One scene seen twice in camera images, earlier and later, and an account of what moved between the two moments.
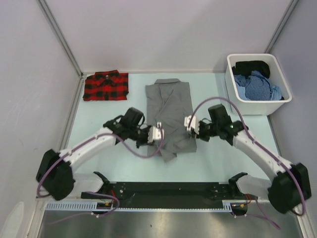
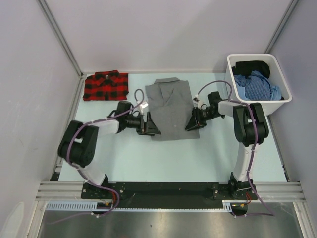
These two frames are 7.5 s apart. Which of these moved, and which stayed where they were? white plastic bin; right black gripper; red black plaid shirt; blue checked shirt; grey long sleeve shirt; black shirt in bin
Moved: right black gripper; grey long sleeve shirt
Stayed: blue checked shirt; white plastic bin; red black plaid shirt; black shirt in bin
